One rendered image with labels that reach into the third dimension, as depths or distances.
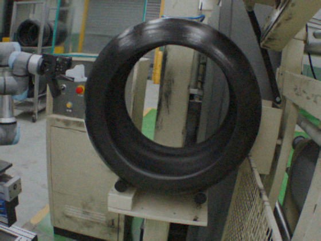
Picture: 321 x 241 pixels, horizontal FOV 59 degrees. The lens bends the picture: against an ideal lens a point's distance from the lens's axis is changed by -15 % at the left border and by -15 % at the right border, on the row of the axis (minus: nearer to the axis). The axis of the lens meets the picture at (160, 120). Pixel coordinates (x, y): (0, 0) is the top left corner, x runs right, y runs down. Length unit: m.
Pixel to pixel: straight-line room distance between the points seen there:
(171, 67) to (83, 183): 0.99
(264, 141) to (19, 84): 1.04
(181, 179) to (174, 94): 0.46
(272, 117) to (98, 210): 1.26
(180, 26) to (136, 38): 0.14
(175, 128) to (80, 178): 0.82
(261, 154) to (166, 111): 0.45
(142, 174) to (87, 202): 1.07
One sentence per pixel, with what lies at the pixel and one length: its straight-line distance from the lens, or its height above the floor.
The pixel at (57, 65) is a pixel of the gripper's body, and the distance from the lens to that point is 1.19.
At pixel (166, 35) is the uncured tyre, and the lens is 0.97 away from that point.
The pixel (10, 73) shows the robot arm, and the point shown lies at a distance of 1.64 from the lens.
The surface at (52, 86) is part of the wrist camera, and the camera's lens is 1.21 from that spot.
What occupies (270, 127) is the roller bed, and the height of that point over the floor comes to 1.11.
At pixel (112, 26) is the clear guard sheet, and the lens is 1.83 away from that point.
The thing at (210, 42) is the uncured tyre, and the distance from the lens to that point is 0.97.
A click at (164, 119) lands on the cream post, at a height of 1.07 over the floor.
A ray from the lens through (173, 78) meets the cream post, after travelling 1.39.
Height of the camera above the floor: 1.41
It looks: 14 degrees down
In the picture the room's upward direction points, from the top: 7 degrees clockwise
